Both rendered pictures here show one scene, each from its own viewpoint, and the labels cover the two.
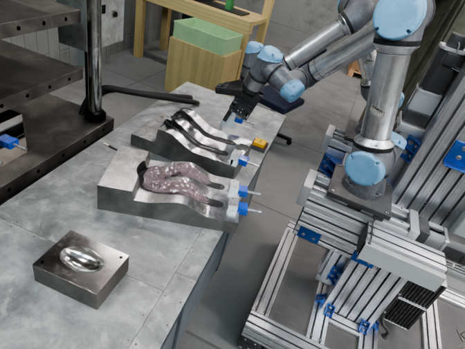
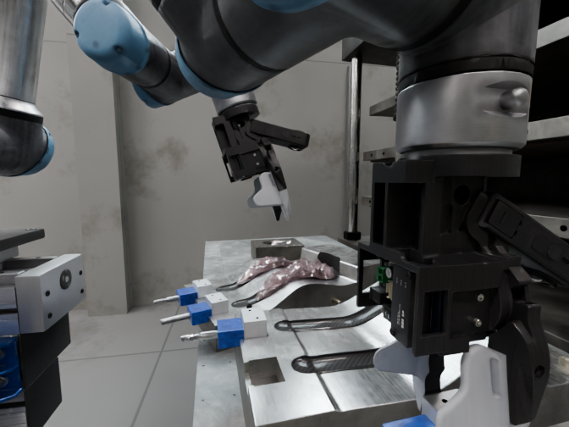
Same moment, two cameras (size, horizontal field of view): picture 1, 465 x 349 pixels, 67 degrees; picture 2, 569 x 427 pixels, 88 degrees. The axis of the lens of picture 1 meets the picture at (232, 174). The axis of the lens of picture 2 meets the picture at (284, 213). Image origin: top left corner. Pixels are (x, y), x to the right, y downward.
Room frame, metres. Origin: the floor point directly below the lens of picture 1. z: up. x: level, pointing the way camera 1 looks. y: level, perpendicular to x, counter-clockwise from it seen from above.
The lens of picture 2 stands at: (1.75, -0.14, 1.14)
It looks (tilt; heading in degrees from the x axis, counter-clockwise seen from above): 7 degrees down; 155
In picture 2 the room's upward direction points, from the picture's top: straight up
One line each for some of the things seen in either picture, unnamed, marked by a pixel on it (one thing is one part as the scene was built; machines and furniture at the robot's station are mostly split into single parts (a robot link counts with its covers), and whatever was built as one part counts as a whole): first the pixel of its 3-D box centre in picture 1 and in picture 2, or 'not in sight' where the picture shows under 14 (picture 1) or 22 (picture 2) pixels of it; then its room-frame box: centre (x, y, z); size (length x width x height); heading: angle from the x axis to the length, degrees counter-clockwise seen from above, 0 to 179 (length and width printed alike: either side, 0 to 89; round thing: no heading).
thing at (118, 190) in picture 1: (175, 188); (289, 282); (1.04, 0.20, 0.85); 0.50 x 0.26 x 0.11; 97
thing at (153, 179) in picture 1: (178, 178); (289, 268); (1.05, 0.19, 0.90); 0.26 x 0.18 x 0.08; 97
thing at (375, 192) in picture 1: (367, 176); not in sight; (1.10, -0.47, 1.09); 0.15 x 0.15 x 0.10
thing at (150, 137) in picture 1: (194, 138); (395, 344); (1.41, 0.22, 0.87); 0.50 x 0.26 x 0.14; 80
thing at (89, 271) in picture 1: (83, 267); (276, 250); (0.62, 0.34, 0.83); 0.20 x 0.15 x 0.07; 80
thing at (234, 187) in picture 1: (244, 191); (194, 314); (1.14, -0.07, 0.85); 0.13 x 0.05 x 0.05; 97
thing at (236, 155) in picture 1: (245, 161); (223, 333); (1.30, -0.04, 0.89); 0.13 x 0.05 x 0.05; 79
